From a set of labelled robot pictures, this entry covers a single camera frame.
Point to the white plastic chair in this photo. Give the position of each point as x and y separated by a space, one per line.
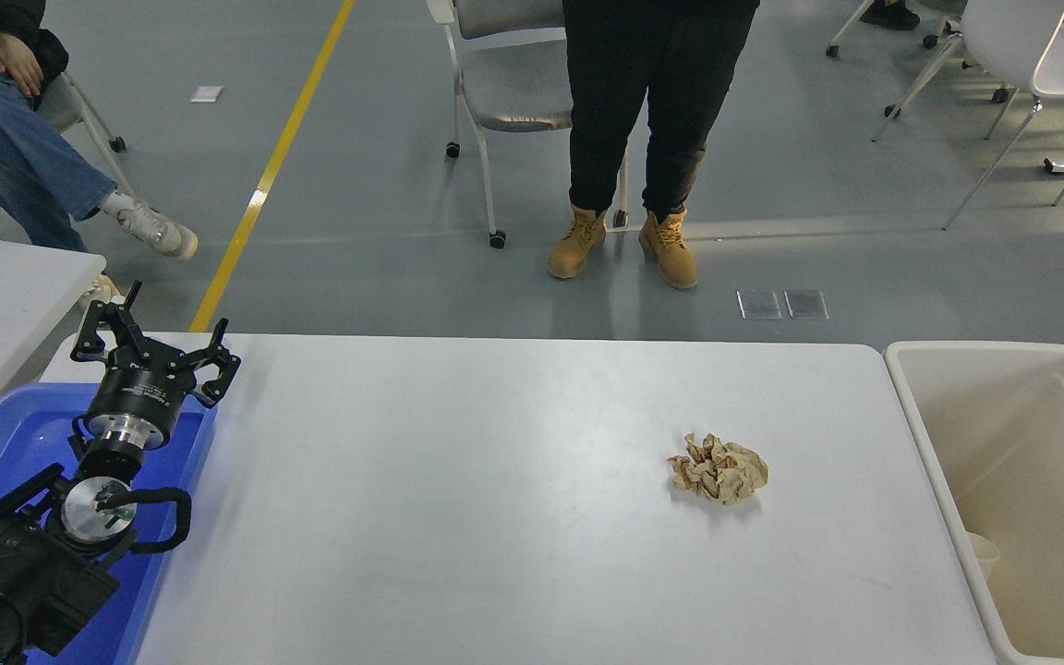
1012 37

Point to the clear floor plate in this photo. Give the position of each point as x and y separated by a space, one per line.
806 304
759 304

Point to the tan paper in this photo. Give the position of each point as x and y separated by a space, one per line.
717 469

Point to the seated person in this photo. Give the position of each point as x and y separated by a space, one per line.
15 157

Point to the grey chair with casters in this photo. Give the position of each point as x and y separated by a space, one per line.
942 6

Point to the grey padded rolling chair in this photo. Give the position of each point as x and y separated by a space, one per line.
513 88

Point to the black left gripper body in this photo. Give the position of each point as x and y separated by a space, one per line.
137 392

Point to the blue plastic tray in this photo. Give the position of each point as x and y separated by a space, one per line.
15 434

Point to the seated person's hand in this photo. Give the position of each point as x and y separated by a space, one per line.
19 65

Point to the person in dark shoes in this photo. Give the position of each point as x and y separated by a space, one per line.
888 14

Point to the large pale plastic bin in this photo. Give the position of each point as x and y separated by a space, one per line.
1003 434

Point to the white paper cup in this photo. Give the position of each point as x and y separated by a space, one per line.
983 556

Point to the standing person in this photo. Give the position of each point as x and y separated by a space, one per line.
652 92

